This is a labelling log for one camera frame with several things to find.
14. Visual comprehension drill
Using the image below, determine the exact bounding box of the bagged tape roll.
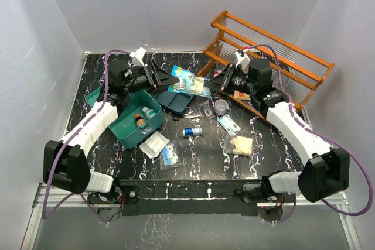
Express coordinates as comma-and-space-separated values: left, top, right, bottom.
199, 101, 214, 119

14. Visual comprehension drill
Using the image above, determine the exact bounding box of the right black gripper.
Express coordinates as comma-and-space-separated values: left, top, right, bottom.
204, 63, 257, 96

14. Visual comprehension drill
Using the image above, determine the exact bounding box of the orange cap medicine bottle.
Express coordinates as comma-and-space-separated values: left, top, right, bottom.
134, 114, 145, 128

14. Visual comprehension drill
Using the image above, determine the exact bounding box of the blue white mask packet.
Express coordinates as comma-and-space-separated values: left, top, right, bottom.
218, 114, 241, 136

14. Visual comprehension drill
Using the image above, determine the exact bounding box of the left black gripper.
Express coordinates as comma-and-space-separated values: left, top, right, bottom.
123, 59, 179, 95

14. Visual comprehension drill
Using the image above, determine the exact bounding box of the clear round plastic jar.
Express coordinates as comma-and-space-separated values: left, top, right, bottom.
214, 99, 228, 116

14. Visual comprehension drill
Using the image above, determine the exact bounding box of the blue white bandage roll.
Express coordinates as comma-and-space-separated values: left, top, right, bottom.
182, 127, 203, 137

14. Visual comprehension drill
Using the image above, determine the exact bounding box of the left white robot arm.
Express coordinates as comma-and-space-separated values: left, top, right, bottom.
43, 60, 179, 203

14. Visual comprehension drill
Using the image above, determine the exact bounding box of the blue cotton swab bag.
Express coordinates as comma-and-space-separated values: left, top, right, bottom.
168, 66, 211, 98

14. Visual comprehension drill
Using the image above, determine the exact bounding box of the green medicine kit box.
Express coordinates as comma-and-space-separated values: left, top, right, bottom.
84, 87, 164, 150

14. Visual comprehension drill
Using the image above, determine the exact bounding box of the orange spiral notepad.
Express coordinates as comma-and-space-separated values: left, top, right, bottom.
234, 91, 251, 100

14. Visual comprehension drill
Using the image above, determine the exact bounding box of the white green medicine bottle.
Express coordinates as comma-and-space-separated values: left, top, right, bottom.
142, 106, 156, 119

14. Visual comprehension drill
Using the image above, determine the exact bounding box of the red white medicine box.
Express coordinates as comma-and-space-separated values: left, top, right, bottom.
213, 69, 223, 78

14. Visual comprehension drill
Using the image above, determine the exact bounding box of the black front base bar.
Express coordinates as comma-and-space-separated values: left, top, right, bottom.
88, 180, 294, 216

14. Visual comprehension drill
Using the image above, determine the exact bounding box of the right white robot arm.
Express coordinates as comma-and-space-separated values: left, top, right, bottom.
204, 59, 350, 203

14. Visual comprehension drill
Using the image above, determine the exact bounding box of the blue white bandage packet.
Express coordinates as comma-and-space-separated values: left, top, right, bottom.
159, 142, 182, 170

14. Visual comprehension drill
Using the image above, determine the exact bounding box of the white gauze packet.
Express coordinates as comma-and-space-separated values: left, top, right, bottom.
139, 132, 170, 159

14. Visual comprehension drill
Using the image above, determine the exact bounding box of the beige cotton ball bag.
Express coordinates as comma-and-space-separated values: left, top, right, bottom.
223, 136, 253, 157

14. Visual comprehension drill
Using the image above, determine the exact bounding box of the orange wooden shelf rack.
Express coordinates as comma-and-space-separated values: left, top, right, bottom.
197, 10, 335, 112

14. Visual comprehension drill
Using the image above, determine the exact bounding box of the aluminium frame rail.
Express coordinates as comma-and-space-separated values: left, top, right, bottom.
22, 185, 361, 249

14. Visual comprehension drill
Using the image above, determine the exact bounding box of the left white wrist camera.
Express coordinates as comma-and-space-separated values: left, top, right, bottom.
129, 47, 146, 67

